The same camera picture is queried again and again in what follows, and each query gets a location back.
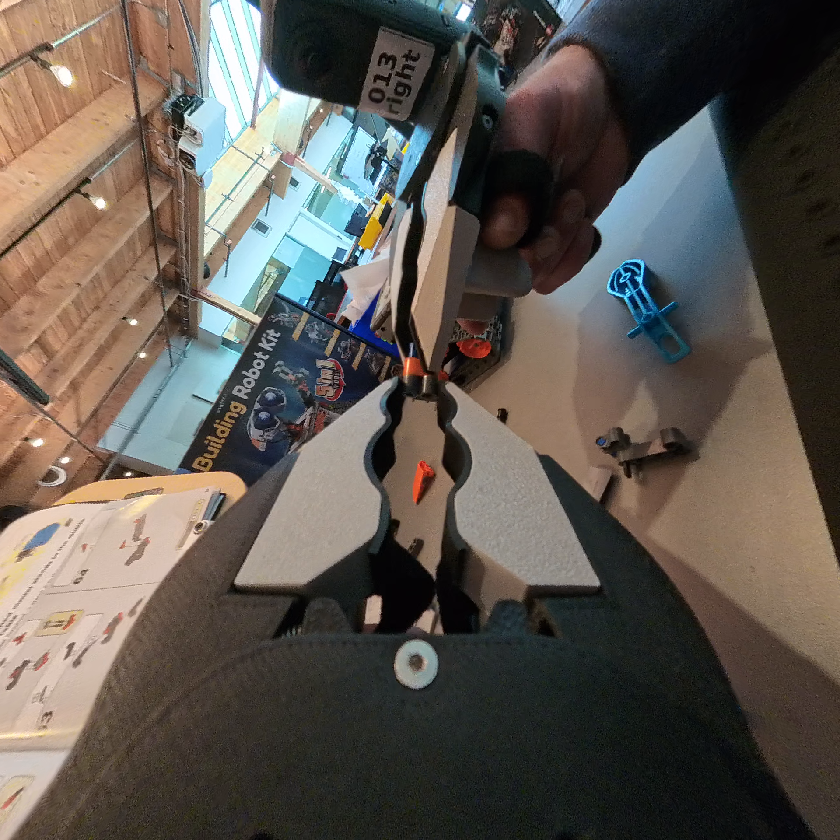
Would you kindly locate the instruction booklet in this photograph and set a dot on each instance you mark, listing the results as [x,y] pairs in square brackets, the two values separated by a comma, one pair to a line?
[79,590]

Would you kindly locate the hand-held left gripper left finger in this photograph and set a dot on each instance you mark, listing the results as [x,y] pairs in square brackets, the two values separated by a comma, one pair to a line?
[315,512]

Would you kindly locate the dark blue toy box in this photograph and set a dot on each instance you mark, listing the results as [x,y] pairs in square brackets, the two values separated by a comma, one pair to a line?
[262,407]

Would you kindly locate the orange wedge brick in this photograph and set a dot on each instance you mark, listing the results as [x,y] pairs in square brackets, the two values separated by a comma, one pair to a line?
[424,479]

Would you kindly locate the blue plastic tool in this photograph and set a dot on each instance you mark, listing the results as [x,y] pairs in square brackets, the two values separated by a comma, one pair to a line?
[646,308]

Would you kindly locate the pale wooden book stand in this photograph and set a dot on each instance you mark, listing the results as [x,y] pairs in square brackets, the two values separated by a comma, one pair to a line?
[157,484]

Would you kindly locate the blue storage bin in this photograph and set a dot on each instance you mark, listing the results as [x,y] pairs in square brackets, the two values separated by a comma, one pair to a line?
[377,310]

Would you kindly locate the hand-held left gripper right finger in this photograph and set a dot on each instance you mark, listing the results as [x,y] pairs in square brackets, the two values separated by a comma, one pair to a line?
[518,512]

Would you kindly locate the ceiling spot light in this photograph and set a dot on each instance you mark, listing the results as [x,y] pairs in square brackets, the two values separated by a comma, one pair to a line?
[62,75]
[98,201]

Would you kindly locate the dark grey crank liftarm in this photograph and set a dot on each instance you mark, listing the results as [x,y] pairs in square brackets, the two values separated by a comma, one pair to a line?
[646,449]

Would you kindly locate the white crumpled paper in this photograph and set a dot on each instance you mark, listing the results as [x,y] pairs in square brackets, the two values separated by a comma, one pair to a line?
[364,282]

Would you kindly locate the person's right hand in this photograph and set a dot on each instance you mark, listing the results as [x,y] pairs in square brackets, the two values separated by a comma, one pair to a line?
[577,144]

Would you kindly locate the orange grey connector assembly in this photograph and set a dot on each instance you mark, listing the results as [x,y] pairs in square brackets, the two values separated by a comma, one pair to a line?
[412,367]

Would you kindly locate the yellow storage bin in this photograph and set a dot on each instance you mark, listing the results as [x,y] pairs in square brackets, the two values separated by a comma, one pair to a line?
[373,223]

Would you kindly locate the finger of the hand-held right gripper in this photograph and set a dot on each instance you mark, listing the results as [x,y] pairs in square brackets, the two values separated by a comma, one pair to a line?
[403,275]
[446,275]

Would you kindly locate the white ceiling device box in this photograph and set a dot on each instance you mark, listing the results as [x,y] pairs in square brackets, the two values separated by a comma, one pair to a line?
[207,131]

